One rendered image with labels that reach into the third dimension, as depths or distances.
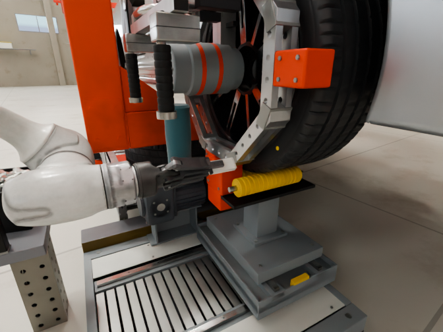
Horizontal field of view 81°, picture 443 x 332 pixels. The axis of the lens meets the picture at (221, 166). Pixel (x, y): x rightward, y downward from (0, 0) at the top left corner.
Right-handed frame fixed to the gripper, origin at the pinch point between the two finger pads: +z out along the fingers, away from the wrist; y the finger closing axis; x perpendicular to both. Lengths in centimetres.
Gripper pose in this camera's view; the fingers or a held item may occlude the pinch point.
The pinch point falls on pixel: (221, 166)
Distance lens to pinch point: 62.0
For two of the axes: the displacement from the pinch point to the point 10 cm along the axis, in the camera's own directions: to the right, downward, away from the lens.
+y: 3.4, -4.5, -8.3
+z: 8.8, -1.6, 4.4
